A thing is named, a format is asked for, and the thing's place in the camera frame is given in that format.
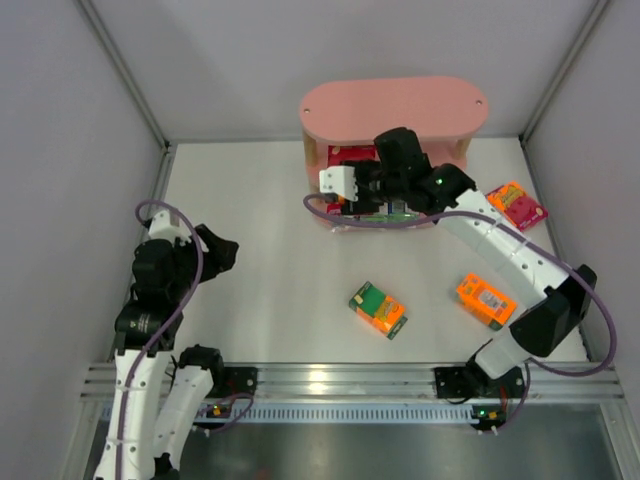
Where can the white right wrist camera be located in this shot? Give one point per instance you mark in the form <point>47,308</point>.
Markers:
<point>339,180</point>

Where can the pink orange sponge pack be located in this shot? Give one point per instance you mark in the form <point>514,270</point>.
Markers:
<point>521,209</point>
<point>338,155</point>

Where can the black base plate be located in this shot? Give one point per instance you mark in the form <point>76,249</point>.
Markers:
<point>237,380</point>
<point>452,382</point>

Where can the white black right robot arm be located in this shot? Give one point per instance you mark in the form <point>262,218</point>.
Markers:
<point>556,297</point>

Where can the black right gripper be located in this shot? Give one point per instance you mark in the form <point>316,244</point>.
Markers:
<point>365,185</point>

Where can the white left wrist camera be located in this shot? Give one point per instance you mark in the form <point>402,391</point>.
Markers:
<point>168,226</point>

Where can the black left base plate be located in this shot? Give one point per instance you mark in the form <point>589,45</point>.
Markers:
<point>237,380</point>

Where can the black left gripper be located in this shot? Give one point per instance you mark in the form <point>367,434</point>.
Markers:
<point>209,248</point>

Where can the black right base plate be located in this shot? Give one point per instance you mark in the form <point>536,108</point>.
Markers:
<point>452,382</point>

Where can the pink three-tier shelf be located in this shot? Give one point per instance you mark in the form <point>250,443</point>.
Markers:
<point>445,112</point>

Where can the aluminium mounting rail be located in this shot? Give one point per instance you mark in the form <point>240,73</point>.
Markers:
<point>399,393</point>

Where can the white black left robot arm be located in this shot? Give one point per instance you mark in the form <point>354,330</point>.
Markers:
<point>157,394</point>

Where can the green orange sponge pack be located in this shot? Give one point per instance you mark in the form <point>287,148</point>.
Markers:
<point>380,310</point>

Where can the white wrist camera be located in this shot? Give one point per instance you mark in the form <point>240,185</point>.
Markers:
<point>168,226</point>
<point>339,180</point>

